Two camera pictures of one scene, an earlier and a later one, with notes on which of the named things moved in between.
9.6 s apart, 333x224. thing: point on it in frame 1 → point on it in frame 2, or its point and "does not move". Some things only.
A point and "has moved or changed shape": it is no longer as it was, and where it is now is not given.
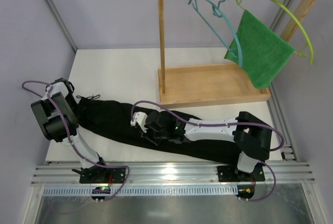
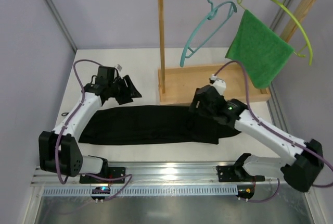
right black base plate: (232, 173) does not move
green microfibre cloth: (264, 51) does not move
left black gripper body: (67, 84) → (124, 88)
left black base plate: (98, 174) does not move
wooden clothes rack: (209, 84) does not move
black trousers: (111, 118) has moved or changed shape
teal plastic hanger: (218, 6) → (210, 14)
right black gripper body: (148, 126) → (197, 103)
